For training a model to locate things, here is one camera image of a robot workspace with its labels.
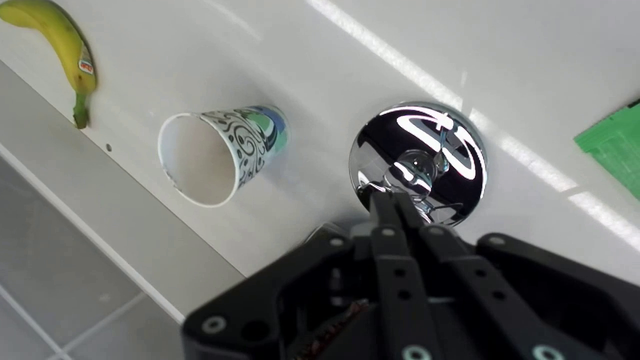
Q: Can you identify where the yellow banana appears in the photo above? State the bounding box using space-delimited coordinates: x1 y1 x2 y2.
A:
0 0 101 130

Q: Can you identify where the green cloth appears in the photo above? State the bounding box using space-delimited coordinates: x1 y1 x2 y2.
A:
574 98 640 202

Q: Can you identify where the chrome jar lid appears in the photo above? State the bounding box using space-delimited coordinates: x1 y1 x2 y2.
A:
348 100 490 228

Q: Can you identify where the patterned paper cup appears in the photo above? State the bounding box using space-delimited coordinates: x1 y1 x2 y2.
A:
157 104 290 210

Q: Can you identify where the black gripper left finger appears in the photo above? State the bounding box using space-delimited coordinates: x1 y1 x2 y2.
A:
180 191 430 360

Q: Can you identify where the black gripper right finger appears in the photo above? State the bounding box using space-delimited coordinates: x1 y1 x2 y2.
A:
395 191 640 360

